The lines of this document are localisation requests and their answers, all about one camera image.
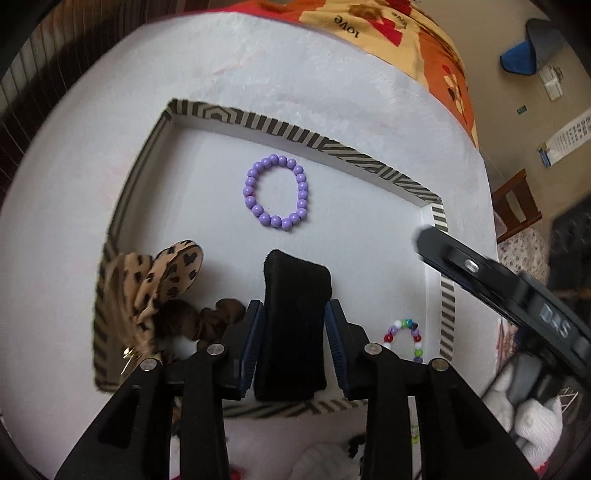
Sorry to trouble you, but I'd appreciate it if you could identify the multicolour round bead bracelet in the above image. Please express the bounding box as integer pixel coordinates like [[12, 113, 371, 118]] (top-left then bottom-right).
[[382, 316, 425, 364]]

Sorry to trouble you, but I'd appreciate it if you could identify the leopard print hair bow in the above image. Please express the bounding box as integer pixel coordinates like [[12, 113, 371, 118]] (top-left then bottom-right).
[[100, 240, 204, 365]]

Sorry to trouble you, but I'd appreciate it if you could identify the purple bead bracelet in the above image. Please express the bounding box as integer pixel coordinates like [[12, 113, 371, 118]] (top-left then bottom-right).
[[242, 153, 310, 231]]

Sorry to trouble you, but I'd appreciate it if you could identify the red satin bow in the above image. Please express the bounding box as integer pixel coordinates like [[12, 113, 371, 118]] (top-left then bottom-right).
[[230, 467, 245, 480]]

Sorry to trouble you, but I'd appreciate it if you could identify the brown scrunchie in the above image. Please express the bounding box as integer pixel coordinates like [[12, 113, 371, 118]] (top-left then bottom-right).
[[153, 298, 245, 348]]

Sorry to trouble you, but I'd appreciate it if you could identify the wooden chair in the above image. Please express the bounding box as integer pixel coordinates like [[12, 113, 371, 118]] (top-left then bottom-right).
[[492, 169, 543, 244]]

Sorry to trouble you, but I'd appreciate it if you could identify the striped black white tray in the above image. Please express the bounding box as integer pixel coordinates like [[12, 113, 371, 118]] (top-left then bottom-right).
[[91, 97, 458, 420]]

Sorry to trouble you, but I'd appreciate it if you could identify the orange patterned love blanket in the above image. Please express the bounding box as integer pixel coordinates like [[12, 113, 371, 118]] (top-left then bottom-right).
[[221, 0, 479, 149]]

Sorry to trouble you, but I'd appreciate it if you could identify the white lace tablecloth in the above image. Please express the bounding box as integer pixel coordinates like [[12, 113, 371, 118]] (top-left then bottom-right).
[[1, 13, 496, 476]]

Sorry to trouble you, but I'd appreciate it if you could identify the wall calendar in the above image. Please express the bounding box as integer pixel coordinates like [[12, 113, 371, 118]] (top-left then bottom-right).
[[538, 108, 591, 168]]

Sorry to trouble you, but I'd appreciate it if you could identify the blue bag on wall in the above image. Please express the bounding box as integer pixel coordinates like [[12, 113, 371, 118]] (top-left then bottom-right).
[[499, 18, 566, 76]]

